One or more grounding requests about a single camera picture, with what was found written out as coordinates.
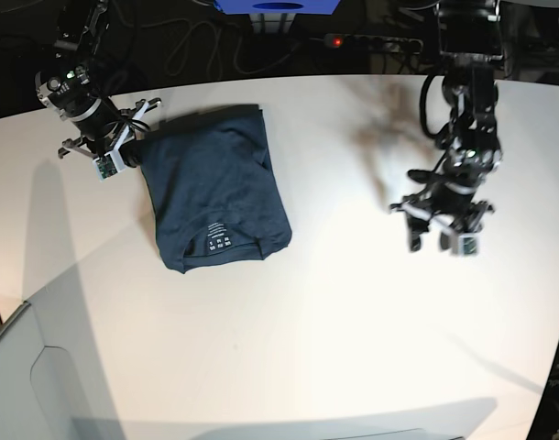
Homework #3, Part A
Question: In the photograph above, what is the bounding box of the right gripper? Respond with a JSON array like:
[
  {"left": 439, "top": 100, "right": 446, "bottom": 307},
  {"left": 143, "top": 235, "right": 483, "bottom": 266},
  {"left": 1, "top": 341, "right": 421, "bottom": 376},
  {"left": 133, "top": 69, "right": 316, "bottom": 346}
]
[{"left": 58, "top": 98, "right": 162, "bottom": 168}]

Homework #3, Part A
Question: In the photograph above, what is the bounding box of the blue box on stand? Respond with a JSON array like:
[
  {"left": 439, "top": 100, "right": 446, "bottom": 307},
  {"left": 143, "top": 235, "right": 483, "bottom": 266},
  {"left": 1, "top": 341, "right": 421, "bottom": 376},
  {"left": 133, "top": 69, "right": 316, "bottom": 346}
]
[{"left": 214, "top": 0, "right": 340, "bottom": 15}]

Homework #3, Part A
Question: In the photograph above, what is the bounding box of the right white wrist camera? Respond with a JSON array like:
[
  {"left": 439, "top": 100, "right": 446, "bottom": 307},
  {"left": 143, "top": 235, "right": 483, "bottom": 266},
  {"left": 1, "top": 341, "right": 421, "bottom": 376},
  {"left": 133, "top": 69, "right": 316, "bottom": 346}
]
[{"left": 93, "top": 151, "right": 126, "bottom": 182}]

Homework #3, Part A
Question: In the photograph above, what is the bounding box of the grey cable on floor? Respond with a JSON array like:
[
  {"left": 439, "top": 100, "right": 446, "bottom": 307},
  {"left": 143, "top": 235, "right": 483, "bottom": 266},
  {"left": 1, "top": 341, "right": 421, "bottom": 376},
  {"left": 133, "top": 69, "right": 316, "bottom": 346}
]
[{"left": 164, "top": 17, "right": 303, "bottom": 77}]

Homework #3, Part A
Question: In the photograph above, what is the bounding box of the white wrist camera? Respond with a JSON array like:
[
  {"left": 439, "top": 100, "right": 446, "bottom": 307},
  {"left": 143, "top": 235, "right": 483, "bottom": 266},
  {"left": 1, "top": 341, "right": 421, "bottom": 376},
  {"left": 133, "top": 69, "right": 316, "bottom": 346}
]
[
  {"left": 451, "top": 233, "right": 478, "bottom": 257},
  {"left": 93, "top": 151, "right": 126, "bottom": 182}
]

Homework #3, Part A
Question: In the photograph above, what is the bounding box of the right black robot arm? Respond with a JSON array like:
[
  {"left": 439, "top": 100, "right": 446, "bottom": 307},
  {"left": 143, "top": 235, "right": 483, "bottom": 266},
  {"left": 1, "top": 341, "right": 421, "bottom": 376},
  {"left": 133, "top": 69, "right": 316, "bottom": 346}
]
[{"left": 35, "top": 1, "right": 161, "bottom": 180}]

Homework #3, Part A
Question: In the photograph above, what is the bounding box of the black power strip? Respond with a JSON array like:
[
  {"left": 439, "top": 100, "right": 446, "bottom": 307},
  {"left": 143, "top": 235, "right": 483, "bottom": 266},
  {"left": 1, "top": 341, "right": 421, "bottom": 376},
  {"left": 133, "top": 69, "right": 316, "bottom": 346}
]
[{"left": 323, "top": 33, "right": 423, "bottom": 54}]

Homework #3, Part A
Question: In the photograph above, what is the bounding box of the dark blue T-shirt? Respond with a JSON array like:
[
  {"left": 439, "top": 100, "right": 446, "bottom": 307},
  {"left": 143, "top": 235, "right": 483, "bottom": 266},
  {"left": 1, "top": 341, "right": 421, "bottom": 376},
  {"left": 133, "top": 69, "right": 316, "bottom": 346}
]
[{"left": 139, "top": 104, "right": 292, "bottom": 273}]

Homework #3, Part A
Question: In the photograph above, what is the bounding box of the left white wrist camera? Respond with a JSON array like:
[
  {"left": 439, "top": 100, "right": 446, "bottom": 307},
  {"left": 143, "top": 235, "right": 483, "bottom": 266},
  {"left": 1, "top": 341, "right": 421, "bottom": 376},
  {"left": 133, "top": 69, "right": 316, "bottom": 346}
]
[{"left": 451, "top": 233, "right": 478, "bottom": 257}]

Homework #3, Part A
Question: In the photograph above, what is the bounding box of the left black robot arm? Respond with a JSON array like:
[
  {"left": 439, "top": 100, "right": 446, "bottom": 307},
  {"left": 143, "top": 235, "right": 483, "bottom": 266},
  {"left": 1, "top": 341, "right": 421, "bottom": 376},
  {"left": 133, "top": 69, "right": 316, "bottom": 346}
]
[{"left": 389, "top": 1, "right": 503, "bottom": 257}]

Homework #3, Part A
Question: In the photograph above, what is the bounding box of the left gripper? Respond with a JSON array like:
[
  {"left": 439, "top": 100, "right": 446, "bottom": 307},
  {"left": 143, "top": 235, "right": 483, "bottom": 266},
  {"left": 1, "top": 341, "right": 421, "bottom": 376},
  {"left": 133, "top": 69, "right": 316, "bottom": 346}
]
[{"left": 389, "top": 185, "right": 495, "bottom": 252}]

